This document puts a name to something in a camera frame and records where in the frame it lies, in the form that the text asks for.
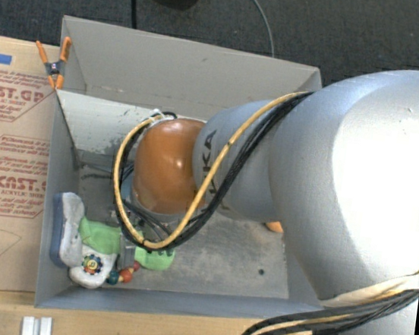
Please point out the white toy with coloured dial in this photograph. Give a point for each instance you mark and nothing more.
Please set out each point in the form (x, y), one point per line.
(91, 268)

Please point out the brown cardboard board red print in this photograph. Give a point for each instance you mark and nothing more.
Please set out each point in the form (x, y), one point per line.
(1, 235)

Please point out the red teal orange bead toy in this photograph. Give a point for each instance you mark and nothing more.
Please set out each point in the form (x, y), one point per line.
(125, 275)

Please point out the grey metal bin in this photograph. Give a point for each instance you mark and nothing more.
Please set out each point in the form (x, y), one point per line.
(221, 249)

